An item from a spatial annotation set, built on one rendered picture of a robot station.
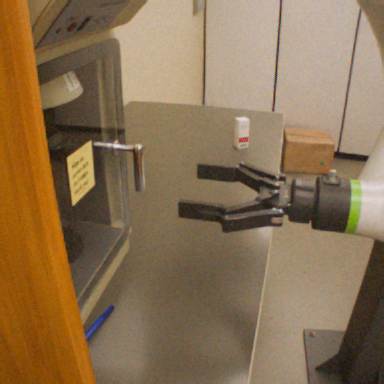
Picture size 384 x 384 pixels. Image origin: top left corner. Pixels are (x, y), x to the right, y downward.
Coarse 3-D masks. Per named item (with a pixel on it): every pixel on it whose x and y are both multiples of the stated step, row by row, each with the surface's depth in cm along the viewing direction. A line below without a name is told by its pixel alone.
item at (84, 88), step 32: (64, 64) 51; (96, 64) 59; (64, 96) 52; (96, 96) 61; (64, 128) 53; (96, 128) 63; (64, 160) 55; (96, 160) 65; (64, 192) 56; (96, 192) 66; (128, 192) 81; (64, 224) 57; (96, 224) 68; (128, 224) 83; (96, 256) 69; (96, 288) 70
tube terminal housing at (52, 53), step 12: (96, 36) 60; (108, 36) 65; (48, 48) 48; (60, 48) 51; (72, 48) 54; (36, 60) 46; (48, 60) 49; (120, 252) 84; (108, 276) 79; (96, 300) 74; (84, 312) 69
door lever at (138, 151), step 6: (114, 144) 70; (120, 144) 71; (114, 150) 71; (120, 150) 71; (126, 150) 71; (132, 150) 70; (138, 150) 70; (144, 150) 71; (138, 156) 70; (138, 162) 71; (138, 168) 72; (138, 174) 72; (138, 180) 73; (138, 186) 73; (144, 186) 75
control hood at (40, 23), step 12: (36, 0) 35; (48, 0) 34; (60, 0) 36; (132, 0) 55; (144, 0) 60; (36, 12) 35; (48, 12) 36; (60, 12) 38; (132, 12) 61; (36, 24) 36; (48, 24) 38; (120, 24) 62; (36, 36) 38; (84, 36) 52
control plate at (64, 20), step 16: (80, 0) 39; (96, 0) 43; (112, 0) 48; (128, 0) 53; (64, 16) 39; (80, 16) 43; (96, 16) 48; (48, 32) 40; (64, 32) 44; (80, 32) 48
